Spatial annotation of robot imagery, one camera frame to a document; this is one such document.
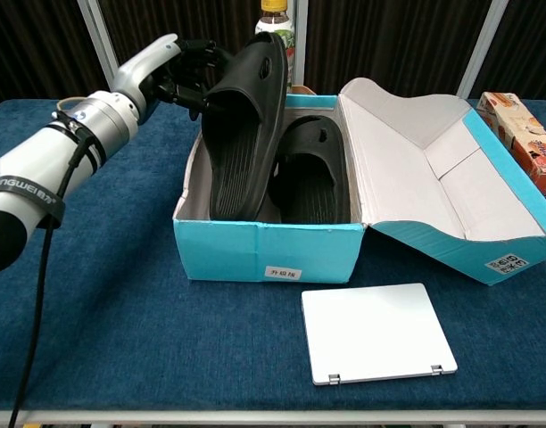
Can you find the black rubber slipper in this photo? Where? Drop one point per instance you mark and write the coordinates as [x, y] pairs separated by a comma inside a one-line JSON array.
[[244, 147], [313, 187]]

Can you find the dark brown curtain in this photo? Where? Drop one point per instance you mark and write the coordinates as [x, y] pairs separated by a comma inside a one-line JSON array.
[[389, 35]]

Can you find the white metal frame post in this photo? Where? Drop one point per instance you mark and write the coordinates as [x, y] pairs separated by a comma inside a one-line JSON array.
[[301, 40], [104, 44], [482, 49]]

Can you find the yellow capped drink bottle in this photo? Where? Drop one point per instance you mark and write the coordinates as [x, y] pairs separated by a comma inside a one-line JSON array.
[[273, 18]]

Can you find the orange snack carton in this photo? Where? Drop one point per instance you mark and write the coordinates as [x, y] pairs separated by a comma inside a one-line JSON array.
[[527, 142]]

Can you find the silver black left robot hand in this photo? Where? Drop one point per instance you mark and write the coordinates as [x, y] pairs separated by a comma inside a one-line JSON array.
[[143, 67]]

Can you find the dark blue table cloth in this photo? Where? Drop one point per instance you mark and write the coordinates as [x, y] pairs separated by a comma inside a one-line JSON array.
[[166, 348]]

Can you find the light blue shoe box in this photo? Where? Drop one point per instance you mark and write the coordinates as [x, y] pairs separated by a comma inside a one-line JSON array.
[[264, 249]]

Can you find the tan wooden container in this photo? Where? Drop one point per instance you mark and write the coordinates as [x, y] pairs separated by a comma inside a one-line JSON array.
[[304, 90]]

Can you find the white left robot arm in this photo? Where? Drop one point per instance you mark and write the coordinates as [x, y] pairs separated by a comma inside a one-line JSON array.
[[36, 165]]

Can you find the white table edge rail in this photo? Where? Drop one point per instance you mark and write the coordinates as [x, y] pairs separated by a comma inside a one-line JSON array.
[[273, 417]]

